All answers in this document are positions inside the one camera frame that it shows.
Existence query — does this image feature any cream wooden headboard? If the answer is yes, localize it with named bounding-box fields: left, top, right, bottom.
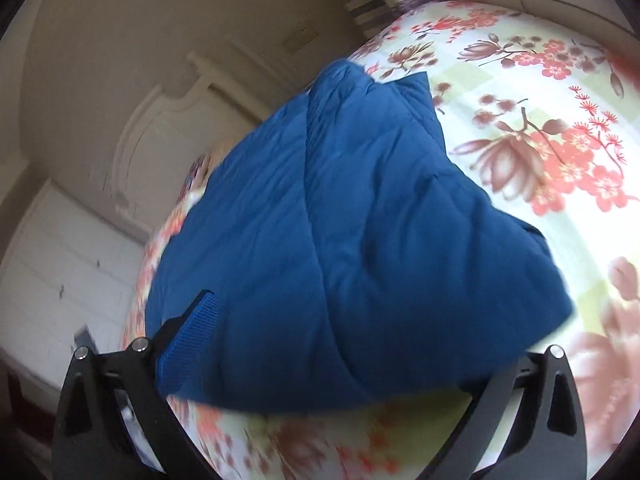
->
left=111, top=54, right=273, bottom=242

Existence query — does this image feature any white wardrobe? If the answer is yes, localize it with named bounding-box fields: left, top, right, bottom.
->
left=0, top=179, right=147, bottom=413

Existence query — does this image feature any floral bed sheet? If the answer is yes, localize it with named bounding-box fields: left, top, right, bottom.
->
left=119, top=0, right=640, bottom=480

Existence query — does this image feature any blue padded jacket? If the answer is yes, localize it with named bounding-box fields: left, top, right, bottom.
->
left=145, top=59, right=575, bottom=407

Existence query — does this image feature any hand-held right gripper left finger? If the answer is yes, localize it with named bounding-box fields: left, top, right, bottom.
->
left=51, top=289, right=222, bottom=480

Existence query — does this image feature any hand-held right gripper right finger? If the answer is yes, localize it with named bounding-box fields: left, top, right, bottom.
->
left=426, top=343, right=589, bottom=480

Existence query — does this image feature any colourful printed pillow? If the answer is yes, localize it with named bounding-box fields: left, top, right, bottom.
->
left=184, top=152, right=222, bottom=198

